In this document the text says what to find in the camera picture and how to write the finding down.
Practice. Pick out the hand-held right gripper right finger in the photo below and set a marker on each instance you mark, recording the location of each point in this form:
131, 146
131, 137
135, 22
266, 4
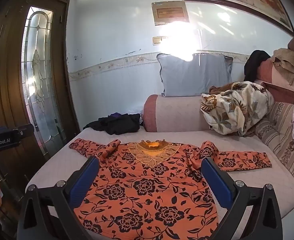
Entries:
217, 182

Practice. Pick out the black cloth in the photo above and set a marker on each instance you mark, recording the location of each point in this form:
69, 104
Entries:
119, 125

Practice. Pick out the orange black floral shirt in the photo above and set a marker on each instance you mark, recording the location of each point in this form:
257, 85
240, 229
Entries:
147, 185

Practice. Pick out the cream floral blanket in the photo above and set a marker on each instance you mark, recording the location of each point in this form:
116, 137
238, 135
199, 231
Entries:
237, 110

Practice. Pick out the pink quilted sofa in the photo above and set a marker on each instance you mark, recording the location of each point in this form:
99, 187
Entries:
177, 115

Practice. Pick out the black garment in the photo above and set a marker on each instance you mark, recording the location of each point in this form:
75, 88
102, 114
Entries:
254, 65

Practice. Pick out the wooden door with stained glass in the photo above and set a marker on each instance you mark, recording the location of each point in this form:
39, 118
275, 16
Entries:
11, 80

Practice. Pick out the beige towel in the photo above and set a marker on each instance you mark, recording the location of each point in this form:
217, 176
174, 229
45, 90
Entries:
287, 60

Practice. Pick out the beige light switch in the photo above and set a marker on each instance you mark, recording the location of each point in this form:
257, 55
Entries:
157, 40

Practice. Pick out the light blue pillow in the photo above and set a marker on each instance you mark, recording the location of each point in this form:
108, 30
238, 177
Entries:
192, 75

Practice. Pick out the rust brown cloth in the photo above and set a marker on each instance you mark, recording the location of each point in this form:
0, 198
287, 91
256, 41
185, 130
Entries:
219, 89

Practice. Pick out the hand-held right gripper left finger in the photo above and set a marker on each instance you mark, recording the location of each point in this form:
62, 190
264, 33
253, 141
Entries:
84, 180

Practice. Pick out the striped floral sofa cushion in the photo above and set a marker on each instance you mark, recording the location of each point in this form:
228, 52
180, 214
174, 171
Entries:
279, 135

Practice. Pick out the wall panel box cover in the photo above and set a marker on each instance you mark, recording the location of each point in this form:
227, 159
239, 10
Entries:
170, 12

